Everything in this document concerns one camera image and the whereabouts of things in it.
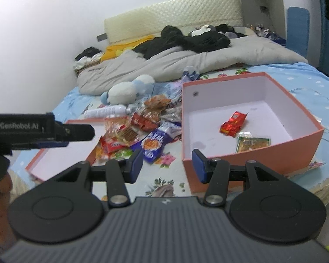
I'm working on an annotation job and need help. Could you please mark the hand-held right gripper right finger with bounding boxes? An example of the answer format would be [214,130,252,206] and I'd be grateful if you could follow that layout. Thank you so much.
[191,148,277,206]

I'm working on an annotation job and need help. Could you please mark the pink cardboard box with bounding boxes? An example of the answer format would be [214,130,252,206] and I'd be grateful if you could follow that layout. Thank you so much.
[181,72,325,194]

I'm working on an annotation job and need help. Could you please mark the green yellow snack packet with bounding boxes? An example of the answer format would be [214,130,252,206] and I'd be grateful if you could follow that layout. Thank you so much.
[236,134,271,154]

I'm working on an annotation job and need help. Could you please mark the clear plastic bag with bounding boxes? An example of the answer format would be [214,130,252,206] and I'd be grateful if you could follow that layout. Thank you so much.
[138,82,183,99]

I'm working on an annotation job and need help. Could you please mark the yellow cloth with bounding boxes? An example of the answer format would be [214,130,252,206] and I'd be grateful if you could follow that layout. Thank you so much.
[101,35,156,62]

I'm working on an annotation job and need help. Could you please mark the cream padded headboard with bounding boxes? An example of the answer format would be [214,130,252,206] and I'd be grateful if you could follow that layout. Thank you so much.
[104,0,243,44]

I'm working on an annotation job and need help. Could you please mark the group of small bottles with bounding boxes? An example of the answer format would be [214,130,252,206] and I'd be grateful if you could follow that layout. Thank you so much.
[249,23,271,37]

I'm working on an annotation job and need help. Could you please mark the pile of snack packets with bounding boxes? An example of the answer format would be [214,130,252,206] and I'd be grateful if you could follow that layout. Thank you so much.
[95,94,184,166]

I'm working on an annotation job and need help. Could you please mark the red snack packet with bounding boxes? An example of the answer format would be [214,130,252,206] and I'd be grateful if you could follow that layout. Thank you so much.
[219,111,249,137]

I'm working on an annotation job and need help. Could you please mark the blue printed plastic bag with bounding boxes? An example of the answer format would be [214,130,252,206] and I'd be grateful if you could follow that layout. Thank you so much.
[182,66,201,84]

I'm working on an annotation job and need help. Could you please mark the grey duvet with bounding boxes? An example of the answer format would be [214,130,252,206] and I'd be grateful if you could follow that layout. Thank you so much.
[77,36,309,96]

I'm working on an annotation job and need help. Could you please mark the pink box lid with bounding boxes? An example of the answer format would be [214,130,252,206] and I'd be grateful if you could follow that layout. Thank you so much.
[25,119,108,183]

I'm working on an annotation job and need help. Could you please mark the blue padded board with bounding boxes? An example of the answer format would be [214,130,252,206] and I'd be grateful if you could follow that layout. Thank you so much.
[286,6,311,58]

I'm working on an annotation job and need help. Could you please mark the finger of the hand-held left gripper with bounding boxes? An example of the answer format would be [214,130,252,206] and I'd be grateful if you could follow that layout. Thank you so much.
[63,124,96,142]
[30,139,70,149]

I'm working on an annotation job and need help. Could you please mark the blue patterned cloth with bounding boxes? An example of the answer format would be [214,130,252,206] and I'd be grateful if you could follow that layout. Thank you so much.
[263,31,287,45]

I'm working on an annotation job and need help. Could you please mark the orange snack packet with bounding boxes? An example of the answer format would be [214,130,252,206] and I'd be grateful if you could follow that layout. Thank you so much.
[104,116,140,146]

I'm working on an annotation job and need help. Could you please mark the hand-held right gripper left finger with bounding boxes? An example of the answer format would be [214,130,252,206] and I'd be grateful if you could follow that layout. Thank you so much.
[55,148,145,208]

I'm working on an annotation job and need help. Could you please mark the black clothing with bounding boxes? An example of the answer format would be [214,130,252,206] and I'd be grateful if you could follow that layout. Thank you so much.
[133,25,231,60]

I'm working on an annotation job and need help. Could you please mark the blue floral bed sheet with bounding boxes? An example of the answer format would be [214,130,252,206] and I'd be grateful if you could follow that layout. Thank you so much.
[9,62,329,217]

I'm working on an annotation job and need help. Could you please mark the heap of clothes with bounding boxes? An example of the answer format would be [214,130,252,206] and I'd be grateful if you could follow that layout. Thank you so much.
[73,46,104,71]

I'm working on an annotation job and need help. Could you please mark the person's left forearm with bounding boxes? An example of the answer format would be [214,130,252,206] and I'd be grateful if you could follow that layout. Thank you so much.
[0,174,19,251]

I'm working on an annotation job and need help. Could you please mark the white plastic bottle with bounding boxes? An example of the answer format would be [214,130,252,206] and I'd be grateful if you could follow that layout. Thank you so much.
[84,105,135,119]

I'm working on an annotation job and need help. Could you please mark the dark clothes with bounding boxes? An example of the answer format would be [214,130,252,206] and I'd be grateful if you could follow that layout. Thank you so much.
[215,24,249,39]

